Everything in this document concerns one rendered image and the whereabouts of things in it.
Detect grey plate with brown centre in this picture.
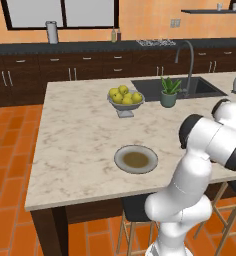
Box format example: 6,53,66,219
113,144,159,175

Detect dark sink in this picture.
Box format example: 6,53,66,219
130,76,229,103

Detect green potted plant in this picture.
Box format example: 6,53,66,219
159,76,183,109

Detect black seat wooden stool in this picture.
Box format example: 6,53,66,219
115,193,162,256
192,179,236,256

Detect tan bottle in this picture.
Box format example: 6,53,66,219
110,27,118,43

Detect grey dish rack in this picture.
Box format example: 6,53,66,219
135,38,177,47

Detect grey arched tap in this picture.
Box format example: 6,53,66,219
174,40,195,99

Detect dark wood cupboard run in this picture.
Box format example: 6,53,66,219
0,37,236,109

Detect dark framed window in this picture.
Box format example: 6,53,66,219
0,0,121,31

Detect grey pedestal fruit bowl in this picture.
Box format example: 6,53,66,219
106,91,146,119

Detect grey wall outlet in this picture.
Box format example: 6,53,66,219
169,18,182,29

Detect dark wall shelf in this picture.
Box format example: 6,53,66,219
180,8,236,15

